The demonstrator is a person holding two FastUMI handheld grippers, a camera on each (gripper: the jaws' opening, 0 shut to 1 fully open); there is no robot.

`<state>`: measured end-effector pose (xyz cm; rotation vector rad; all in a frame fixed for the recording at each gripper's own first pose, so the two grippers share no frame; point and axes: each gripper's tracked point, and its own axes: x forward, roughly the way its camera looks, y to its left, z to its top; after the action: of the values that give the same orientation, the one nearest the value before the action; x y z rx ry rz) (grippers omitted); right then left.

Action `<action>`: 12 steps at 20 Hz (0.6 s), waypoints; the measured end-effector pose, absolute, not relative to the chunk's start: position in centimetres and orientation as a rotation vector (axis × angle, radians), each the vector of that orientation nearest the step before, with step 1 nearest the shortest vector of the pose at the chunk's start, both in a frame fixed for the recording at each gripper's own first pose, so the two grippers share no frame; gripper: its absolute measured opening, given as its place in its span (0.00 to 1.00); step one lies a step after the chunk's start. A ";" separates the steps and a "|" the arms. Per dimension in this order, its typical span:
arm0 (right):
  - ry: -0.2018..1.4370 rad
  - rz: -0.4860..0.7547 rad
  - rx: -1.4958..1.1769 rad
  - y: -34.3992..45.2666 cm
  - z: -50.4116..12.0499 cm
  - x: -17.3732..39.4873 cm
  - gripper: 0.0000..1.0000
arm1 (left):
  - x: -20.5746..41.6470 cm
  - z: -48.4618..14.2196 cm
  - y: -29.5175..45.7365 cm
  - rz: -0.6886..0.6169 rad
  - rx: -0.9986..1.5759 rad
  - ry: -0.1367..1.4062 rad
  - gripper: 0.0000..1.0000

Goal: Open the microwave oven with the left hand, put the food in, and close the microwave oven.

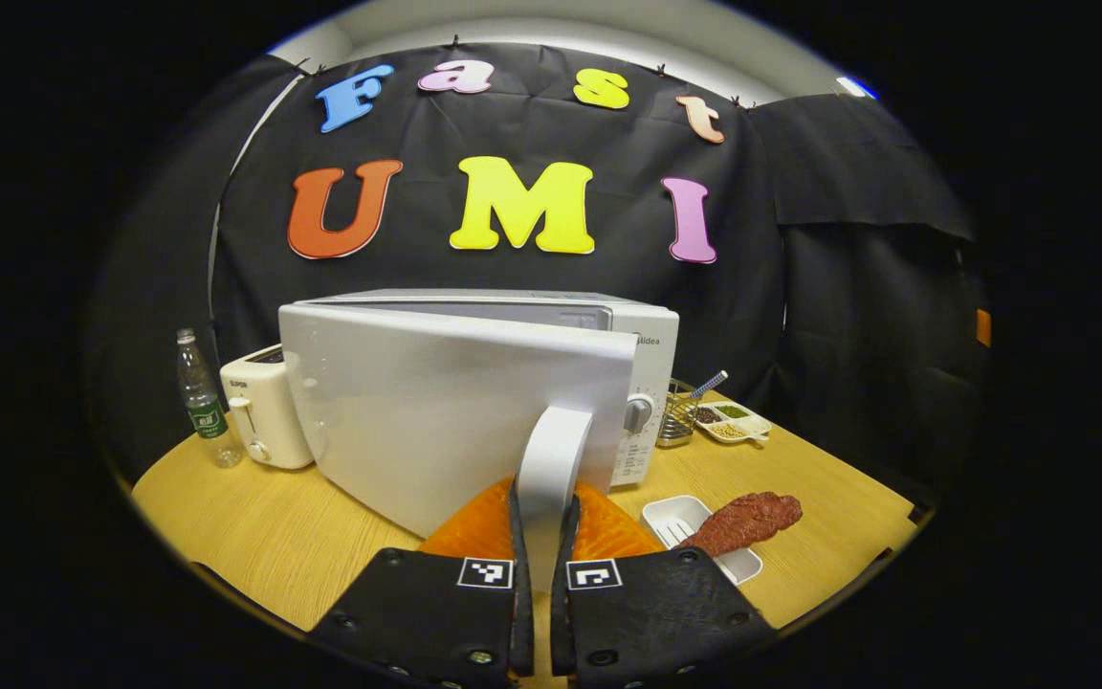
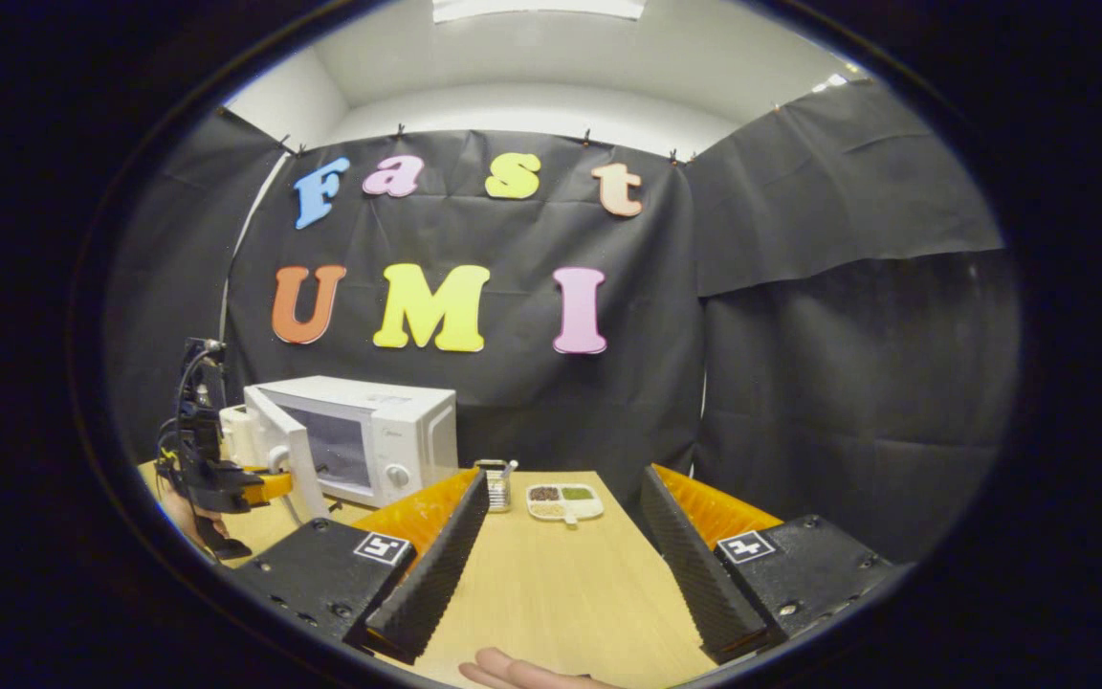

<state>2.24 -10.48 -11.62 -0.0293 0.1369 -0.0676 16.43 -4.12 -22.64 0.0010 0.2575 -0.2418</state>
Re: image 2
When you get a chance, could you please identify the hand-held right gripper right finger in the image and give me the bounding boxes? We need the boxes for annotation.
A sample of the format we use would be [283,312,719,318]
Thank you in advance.
[640,464,898,668]

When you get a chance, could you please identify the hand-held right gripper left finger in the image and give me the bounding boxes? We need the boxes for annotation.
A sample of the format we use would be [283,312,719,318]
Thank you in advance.
[226,467,493,666]

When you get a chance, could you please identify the white microwave oven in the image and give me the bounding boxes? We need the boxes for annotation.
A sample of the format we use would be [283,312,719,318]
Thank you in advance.
[243,375,459,523]

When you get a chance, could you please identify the white toaster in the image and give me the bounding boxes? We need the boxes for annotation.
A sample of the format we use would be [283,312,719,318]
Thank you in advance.
[219,404,257,468]

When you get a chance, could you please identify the white divided seasoning tray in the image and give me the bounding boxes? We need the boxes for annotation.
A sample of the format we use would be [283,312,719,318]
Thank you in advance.
[526,483,606,527]

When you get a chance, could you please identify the large ceiling light panel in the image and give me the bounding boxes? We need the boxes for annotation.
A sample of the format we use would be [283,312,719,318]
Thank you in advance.
[431,0,648,23]

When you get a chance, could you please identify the metal wire holder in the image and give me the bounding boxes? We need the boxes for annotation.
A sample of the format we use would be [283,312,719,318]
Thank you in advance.
[474,459,514,514]

